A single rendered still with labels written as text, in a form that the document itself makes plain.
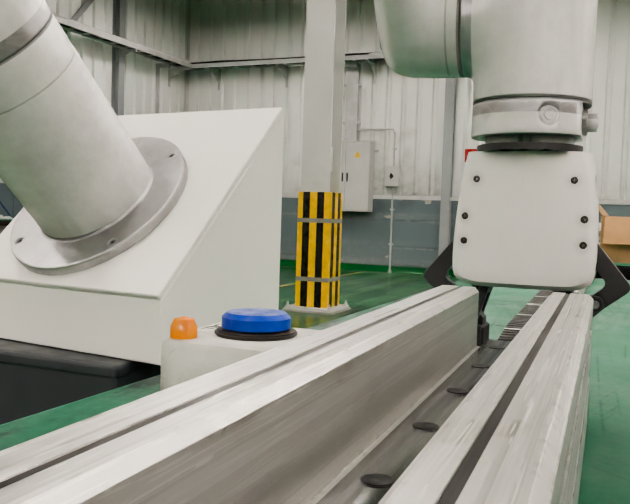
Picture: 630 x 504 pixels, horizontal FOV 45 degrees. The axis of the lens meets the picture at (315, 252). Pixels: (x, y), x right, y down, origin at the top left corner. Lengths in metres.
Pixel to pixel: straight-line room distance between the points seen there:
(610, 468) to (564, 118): 0.23
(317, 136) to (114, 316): 6.29
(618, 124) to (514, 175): 10.98
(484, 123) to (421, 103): 11.47
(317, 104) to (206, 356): 6.57
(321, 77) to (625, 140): 5.72
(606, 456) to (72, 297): 0.46
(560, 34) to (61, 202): 0.44
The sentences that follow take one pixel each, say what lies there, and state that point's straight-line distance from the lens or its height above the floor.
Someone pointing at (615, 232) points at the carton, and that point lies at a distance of 2.61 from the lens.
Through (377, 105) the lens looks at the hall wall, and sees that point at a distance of 12.22.
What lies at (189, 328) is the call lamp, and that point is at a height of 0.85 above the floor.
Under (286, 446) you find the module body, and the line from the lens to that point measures 0.21.
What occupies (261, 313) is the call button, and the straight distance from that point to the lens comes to 0.43.
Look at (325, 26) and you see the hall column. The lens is 7.07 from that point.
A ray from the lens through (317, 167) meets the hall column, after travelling 6.89.
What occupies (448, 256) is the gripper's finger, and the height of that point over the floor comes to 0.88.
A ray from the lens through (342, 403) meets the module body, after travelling 0.26.
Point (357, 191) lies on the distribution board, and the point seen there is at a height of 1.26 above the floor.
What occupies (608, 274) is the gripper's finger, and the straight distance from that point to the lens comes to 0.57.
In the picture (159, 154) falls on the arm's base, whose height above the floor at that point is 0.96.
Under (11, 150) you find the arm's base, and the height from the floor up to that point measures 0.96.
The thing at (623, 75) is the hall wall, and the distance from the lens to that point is 11.63.
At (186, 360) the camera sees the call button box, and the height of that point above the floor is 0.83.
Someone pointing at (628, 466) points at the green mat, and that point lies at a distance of 0.46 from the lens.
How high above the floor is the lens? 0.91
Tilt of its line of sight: 3 degrees down
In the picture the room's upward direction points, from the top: 2 degrees clockwise
